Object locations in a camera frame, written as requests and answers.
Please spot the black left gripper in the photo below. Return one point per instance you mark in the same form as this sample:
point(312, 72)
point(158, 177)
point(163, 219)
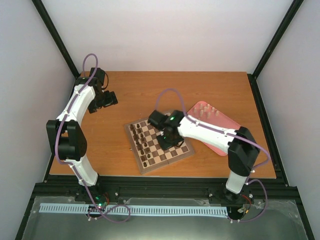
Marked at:
point(111, 100)

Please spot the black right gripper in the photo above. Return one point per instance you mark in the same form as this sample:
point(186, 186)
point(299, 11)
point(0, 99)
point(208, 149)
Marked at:
point(165, 146)

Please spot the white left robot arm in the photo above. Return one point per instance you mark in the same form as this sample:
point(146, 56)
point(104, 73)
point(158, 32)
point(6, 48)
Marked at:
point(66, 138)

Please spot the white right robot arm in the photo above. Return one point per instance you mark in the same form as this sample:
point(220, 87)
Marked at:
point(239, 145)

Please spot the wooden chess board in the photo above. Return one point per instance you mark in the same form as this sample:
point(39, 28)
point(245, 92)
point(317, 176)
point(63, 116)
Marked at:
point(156, 158)

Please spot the pink plastic tray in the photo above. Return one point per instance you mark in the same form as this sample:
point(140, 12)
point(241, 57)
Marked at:
point(217, 118)

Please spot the black aluminium frame rail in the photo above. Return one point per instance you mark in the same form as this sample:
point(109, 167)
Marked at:
point(157, 187)

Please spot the light blue cable duct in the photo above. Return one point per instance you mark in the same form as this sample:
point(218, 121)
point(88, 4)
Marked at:
point(136, 210)

